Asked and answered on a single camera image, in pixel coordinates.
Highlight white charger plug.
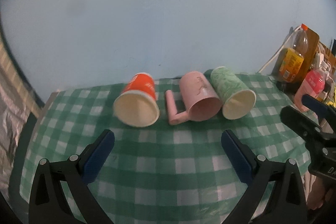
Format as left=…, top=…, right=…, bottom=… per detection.
left=313, top=52, right=331, bottom=73

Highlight white cable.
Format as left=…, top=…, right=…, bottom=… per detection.
left=257, top=25, right=302, bottom=74

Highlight green patterned paper cup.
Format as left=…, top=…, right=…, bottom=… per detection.
left=210, top=67, right=256, bottom=120

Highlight operator right hand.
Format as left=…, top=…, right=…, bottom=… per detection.
left=306, top=175, right=335, bottom=210

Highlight pink plastic mug with handle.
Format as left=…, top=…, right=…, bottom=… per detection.
left=165, top=71, right=222, bottom=125

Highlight orange juice bottle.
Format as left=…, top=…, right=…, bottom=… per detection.
left=279, top=24, right=308, bottom=83

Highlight pink drink bottle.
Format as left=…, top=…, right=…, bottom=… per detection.
left=294, top=68, right=325, bottom=112

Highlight wooden desk organizer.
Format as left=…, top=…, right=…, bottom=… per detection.
left=293, top=28, right=335, bottom=84

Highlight green white checkered tablecloth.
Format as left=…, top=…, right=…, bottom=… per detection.
left=19, top=74, right=310, bottom=223

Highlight yellow green cloth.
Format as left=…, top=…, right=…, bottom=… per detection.
left=324, top=94, right=335, bottom=107

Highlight orange paper cup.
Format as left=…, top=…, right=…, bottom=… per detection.
left=113, top=72, right=159, bottom=127

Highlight black cylindrical object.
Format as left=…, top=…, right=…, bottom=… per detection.
left=276, top=81, right=300, bottom=94

